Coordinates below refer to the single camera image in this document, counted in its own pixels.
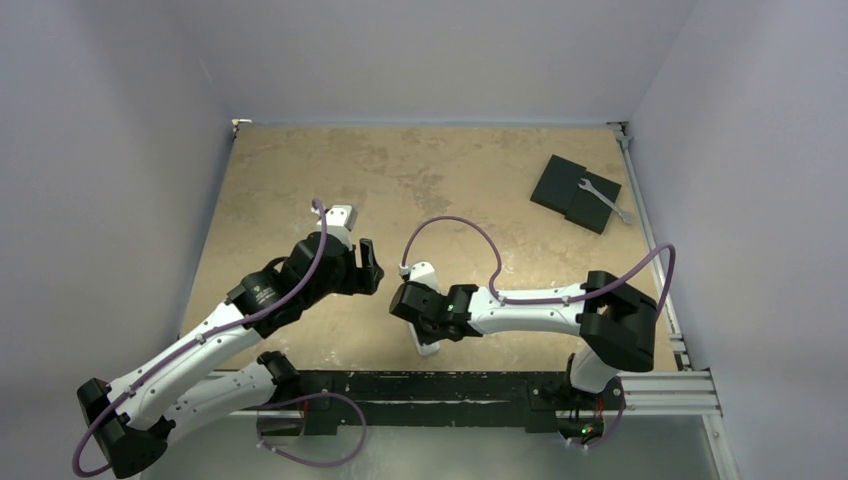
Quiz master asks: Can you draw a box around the white remote control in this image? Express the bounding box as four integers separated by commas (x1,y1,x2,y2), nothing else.
410,325,440,357

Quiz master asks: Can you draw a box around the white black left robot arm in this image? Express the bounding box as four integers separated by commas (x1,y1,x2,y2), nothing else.
72,227,384,479

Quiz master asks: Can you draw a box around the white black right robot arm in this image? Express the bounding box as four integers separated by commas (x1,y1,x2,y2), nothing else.
389,264,659,407

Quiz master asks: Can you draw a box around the black foam pad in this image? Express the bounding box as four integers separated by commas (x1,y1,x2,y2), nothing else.
530,155,622,234

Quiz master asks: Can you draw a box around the silver open-end wrench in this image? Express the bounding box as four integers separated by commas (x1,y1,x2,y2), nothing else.
578,178,635,225

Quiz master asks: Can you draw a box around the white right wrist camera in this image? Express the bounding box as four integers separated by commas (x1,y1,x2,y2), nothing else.
398,261,440,292

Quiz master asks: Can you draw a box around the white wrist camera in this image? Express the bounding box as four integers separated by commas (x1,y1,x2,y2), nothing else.
310,202,358,251
398,261,440,292

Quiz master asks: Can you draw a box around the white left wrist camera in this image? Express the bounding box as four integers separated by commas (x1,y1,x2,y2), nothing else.
310,202,358,251

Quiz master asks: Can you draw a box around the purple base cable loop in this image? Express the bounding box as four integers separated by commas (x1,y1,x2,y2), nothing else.
255,389,368,468

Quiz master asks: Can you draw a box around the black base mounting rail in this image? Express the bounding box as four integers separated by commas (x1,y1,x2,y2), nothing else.
259,370,626,440

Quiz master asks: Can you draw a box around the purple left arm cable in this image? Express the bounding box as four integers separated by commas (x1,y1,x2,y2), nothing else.
71,197,329,480

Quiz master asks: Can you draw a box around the aluminium table edge frame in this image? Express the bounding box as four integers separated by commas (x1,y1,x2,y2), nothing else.
609,121,740,480

